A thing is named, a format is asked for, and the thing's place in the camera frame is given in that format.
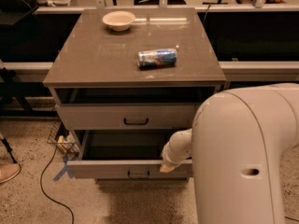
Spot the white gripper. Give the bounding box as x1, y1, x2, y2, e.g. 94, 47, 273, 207
160, 142, 184, 173

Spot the grey drawer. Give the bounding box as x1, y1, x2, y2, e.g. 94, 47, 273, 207
56, 104, 198, 130
67, 129, 192, 181

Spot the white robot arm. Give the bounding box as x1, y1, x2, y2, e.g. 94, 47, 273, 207
161, 83, 299, 224

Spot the grey top drawer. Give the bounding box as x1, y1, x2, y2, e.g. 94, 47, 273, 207
56, 104, 198, 130

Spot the grey drawer cabinet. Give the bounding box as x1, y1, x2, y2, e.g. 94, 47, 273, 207
42, 7, 227, 184

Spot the blue tape cross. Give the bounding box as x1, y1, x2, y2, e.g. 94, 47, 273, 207
52, 153, 78, 182

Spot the blue crushed can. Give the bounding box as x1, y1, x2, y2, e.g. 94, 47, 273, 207
137, 49, 178, 68

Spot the white paper bowl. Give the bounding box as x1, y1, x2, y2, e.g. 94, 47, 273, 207
102, 11, 135, 32

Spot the tan shoe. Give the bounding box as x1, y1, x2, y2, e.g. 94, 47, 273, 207
0, 163, 21, 183

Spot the black tripod leg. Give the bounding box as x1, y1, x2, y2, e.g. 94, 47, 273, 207
0, 133, 18, 163

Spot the wire basket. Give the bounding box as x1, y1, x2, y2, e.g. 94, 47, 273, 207
47, 119, 79, 154

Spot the black floor cable left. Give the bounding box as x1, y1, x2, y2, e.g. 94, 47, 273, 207
39, 145, 76, 224

